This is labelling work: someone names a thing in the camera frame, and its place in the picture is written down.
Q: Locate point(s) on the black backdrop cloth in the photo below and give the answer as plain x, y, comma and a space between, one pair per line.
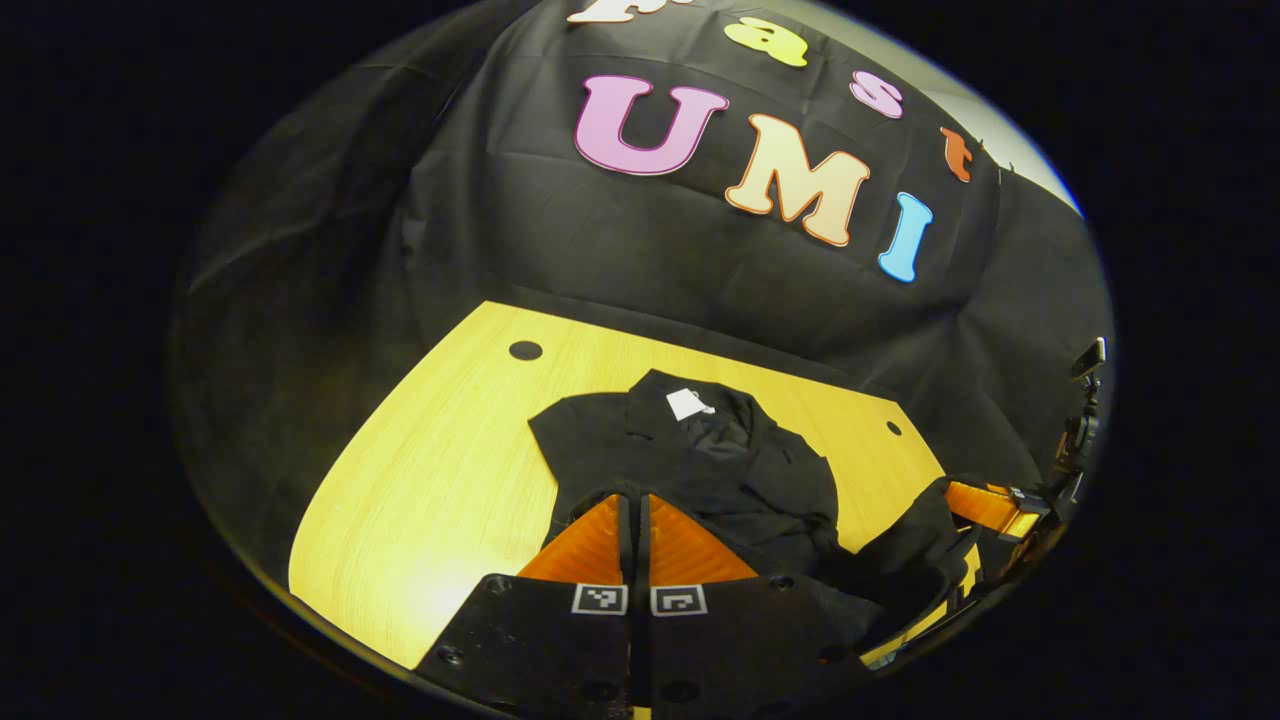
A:
650, 240

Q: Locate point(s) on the black jacket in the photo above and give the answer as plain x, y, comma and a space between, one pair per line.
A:
740, 470

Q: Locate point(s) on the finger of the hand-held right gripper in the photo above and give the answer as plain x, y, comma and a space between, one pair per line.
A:
985, 505

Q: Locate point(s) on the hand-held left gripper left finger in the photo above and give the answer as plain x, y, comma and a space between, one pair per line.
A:
540, 650

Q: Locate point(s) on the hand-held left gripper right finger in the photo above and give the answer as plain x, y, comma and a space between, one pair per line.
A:
740, 650

